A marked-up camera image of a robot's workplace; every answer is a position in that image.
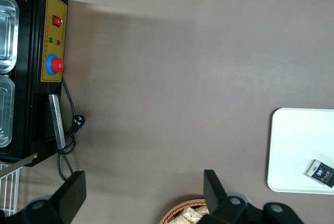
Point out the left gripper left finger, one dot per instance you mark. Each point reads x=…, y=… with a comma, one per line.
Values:
x=71, y=195

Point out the round wicker basket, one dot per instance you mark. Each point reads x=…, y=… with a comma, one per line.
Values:
x=172, y=208

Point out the metal food container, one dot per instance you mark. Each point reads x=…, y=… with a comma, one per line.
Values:
x=5, y=109
x=7, y=33

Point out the small black box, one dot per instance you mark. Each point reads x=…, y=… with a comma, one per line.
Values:
x=322, y=174

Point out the clear snack packet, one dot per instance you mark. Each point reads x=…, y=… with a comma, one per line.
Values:
x=180, y=220
x=191, y=213

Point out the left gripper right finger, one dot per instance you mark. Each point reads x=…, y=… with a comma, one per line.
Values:
x=214, y=192

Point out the beige plastic tray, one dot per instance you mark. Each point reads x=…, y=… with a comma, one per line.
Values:
x=295, y=143

